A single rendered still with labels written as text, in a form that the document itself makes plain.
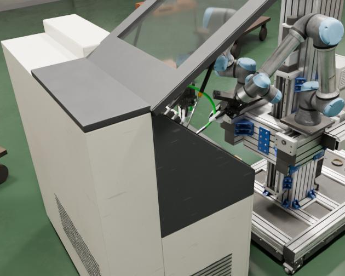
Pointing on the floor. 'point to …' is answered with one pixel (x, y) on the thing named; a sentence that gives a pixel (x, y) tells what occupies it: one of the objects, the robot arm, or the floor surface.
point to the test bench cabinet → (212, 244)
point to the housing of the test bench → (89, 157)
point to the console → (75, 34)
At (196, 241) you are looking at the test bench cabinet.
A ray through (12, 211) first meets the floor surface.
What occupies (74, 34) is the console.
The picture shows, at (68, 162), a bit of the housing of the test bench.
